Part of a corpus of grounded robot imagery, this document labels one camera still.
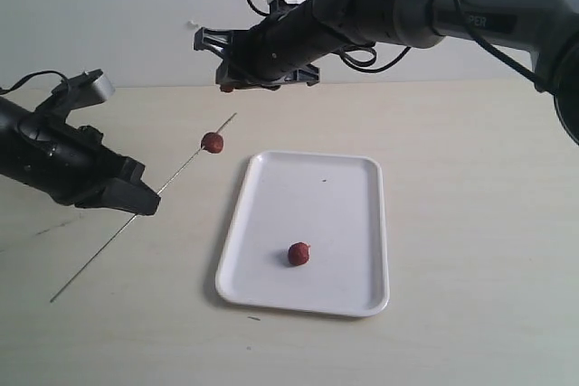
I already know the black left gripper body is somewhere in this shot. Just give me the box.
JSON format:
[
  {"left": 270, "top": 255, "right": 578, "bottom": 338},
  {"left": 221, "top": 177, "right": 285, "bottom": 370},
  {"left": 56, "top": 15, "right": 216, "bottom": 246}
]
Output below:
[{"left": 17, "top": 123, "right": 144, "bottom": 206}]

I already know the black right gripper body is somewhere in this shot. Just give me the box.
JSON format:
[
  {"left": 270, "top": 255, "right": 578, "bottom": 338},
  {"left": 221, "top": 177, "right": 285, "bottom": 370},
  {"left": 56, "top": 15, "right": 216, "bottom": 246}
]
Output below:
[{"left": 223, "top": 0, "right": 375, "bottom": 80}]

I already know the red meat ball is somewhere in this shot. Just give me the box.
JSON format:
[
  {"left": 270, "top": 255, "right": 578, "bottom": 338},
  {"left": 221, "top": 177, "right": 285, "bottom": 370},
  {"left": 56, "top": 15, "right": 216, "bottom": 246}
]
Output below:
[
  {"left": 287, "top": 242, "right": 310, "bottom": 267},
  {"left": 220, "top": 84, "right": 235, "bottom": 93},
  {"left": 200, "top": 132, "right": 224, "bottom": 154}
]

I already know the thin metal skewer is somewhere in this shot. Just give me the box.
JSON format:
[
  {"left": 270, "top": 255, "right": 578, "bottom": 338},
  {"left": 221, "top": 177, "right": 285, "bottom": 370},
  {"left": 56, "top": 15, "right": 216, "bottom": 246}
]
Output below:
[{"left": 49, "top": 112, "right": 238, "bottom": 304}]

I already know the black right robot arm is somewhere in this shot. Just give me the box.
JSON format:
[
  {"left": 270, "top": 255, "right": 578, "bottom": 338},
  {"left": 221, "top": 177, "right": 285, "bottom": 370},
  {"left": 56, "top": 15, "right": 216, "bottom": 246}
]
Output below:
[{"left": 193, "top": 0, "right": 578, "bottom": 138}]

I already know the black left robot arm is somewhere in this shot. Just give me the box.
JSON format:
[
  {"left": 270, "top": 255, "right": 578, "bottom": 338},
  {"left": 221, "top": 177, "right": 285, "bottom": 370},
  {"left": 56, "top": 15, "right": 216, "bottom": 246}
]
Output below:
[{"left": 1, "top": 98, "right": 160, "bottom": 216}]

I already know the white rectangular plastic tray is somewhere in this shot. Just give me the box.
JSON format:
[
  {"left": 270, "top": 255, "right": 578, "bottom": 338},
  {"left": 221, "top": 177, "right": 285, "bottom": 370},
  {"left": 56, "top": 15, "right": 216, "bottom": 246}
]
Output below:
[{"left": 215, "top": 151, "right": 390, "bottom": 318}]

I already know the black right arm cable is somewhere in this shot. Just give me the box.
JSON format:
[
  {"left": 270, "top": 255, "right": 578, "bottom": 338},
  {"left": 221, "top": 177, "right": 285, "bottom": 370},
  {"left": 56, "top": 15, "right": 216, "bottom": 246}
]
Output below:
[{"left": 337, "top": 0, "right": 562, "bottom": 93}]

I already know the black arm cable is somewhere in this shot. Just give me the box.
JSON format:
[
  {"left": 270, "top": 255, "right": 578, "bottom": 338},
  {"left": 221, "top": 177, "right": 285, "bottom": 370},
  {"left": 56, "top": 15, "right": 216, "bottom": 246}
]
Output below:
[
  {"left": 0, "top": 70, "right": 69, "bottom": 98},
  {"left": 337, "top": 0, "right": 562, "bottom": 93}
]

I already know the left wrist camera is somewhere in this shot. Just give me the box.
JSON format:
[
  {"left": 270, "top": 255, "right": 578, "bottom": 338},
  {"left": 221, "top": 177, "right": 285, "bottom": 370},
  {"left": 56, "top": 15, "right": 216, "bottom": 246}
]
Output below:
[{"left": 52, "top": 69, "right": 115, "bottom": 111}]

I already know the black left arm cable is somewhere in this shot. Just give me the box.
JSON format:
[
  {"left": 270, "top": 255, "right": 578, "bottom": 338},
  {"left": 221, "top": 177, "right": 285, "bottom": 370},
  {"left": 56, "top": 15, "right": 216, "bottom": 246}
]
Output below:
[{"left": 0, "top": 70, "right": 69, "bottom": 98}]

